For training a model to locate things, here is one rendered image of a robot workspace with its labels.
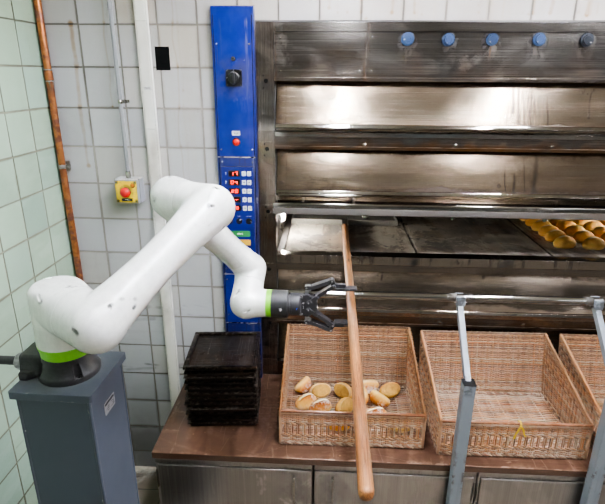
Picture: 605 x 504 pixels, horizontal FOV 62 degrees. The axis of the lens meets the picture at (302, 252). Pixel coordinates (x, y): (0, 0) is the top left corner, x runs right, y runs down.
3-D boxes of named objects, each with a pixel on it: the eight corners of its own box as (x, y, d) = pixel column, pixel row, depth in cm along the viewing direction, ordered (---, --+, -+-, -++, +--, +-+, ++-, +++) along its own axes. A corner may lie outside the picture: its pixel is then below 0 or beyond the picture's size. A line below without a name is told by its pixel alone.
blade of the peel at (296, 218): (397, 226, 261) (398, 220, 260) (291, 223, 264) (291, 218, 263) (390, 208, 295) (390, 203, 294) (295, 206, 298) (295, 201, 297)
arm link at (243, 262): (179, 241, 151) (210, 233, 147) (186, 209, 157) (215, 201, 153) (243, 293, 179) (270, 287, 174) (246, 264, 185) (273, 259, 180)
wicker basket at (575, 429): (413, 381, 234) (418, 328, 225) (537, 385, 232) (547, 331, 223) (434, 456, 188) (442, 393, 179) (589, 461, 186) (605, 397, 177)
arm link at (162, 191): (161, 207, 133) (185, 169, 136) (133, 199, 140) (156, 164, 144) (202, 242, 146) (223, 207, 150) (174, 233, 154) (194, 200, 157)
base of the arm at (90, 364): (-19, 383, 124) (-24, 362, 122) (18, 352, 138) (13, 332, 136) (84, 389, 122) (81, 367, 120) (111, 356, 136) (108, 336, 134)
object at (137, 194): (122, 199, 215) (119, 175, 212) (145, 200, 214) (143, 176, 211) (115, 203, 208) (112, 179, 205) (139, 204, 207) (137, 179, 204)
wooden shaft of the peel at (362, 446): (374, 504, 93) (375, 492, 92) (358, 504, 93) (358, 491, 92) (347, 229, 254) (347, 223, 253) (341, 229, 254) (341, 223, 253)
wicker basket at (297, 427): (286, 374, 239) (286, 321, 230) (406, 378, 237) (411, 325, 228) (276, 445, 193) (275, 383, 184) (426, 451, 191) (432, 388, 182)
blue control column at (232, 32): (273, 308, 439) (269, 39, 367) (292, 309, 438) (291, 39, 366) (232, 474, 257) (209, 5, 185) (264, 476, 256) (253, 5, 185)
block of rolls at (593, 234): (510, 214, 284) (512, 204, 282) (598, 216, 282) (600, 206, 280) (556, 250, 227) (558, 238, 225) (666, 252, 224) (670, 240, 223)
